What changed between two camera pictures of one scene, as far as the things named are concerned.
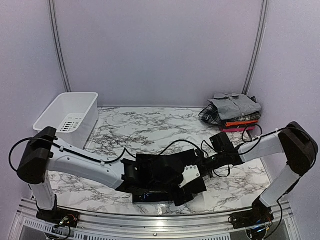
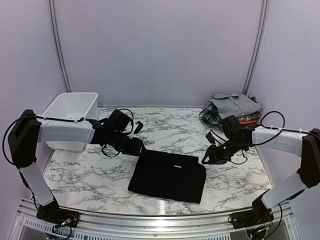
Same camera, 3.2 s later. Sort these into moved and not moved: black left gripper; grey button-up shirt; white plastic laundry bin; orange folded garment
Moved: black left gripper
Not moved: grey button-up shirt; white plastic laundry bin; orange folded garment
